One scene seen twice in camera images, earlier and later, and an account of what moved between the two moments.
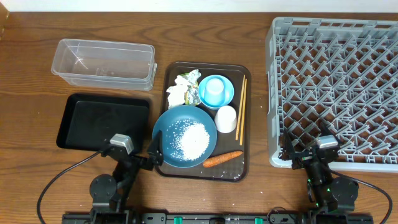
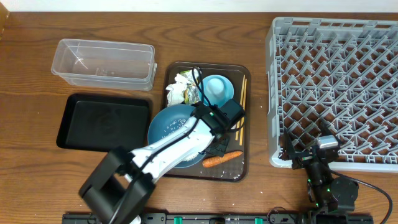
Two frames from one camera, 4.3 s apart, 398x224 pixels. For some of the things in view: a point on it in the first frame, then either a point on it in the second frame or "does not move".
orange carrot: (221, 157) does not move
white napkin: (176, 93) does not move
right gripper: (289, 153) does not move
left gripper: (153, 159) → (216, 155)
